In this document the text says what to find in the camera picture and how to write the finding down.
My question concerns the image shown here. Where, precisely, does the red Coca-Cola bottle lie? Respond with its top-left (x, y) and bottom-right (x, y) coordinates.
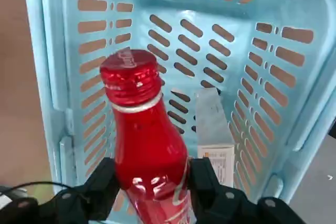
top-left (99, 48), bottom-right (197, 224)

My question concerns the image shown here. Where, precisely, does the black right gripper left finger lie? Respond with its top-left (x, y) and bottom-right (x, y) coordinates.
top-left (0, 157), bottom-right (122, 224)

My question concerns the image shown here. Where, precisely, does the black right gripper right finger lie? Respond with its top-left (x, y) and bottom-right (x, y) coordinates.
top-left (187, 156), bottom-right (307, 224)

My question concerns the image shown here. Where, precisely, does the thin black cable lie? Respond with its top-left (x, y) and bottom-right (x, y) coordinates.
top-left (0, 181), bottom-right (87, 201)

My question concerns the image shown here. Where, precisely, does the light blue shopping basket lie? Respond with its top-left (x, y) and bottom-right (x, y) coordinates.
top-left (25, 0), bottom-right (336, 224)

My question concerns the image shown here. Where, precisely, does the white yellow cookie box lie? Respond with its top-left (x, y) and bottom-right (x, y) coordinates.
top-left (194, 87), bottom-right (235, 187)

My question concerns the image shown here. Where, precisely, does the black wrist cable box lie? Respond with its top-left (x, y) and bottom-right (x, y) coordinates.
top-left (0, 184), bottom-right (29, 209)

